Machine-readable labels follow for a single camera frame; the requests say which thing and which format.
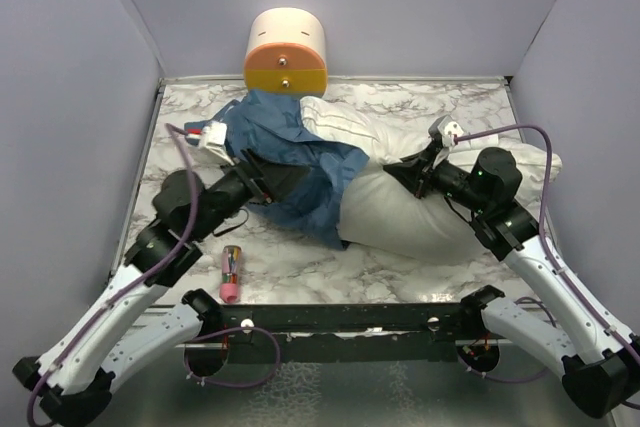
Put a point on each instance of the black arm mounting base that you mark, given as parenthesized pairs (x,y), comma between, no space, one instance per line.
(339,333)

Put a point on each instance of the round pastel drawer cabinet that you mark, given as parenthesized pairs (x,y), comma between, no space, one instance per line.
(286,53)

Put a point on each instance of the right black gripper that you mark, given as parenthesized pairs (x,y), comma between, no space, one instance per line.
(417,173)

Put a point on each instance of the pink capped small bottle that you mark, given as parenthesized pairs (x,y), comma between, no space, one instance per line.
(231,258)

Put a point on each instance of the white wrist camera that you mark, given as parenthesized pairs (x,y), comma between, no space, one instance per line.
(445,131)
(211,138)

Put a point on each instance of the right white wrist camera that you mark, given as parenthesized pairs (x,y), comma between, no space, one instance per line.
(445,131)

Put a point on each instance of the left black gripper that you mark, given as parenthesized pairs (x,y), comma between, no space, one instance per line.
(275,179)

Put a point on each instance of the white pillow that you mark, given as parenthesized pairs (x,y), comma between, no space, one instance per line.
(376,210)

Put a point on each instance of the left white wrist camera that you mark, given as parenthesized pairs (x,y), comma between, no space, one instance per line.
(211,138)

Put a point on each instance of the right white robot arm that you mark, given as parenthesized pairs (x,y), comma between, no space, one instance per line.
(595,355)

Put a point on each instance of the blue patterned pillowcase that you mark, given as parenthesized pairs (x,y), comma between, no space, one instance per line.
(271,126)

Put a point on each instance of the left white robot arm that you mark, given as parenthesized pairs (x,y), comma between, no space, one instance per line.
(74,381)

